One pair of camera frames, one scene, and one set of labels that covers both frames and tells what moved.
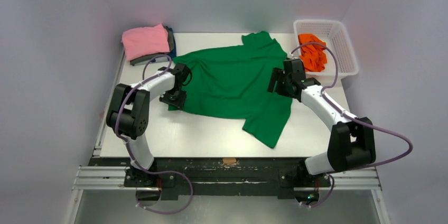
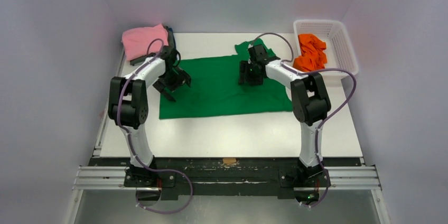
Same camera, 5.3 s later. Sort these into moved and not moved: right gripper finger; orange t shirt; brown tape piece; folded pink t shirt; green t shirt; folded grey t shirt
Moved: right gripper finger; green t shirt
Not moved: folded grey t shirt; orange t shirt; folded pink t shirt; brown tape piece
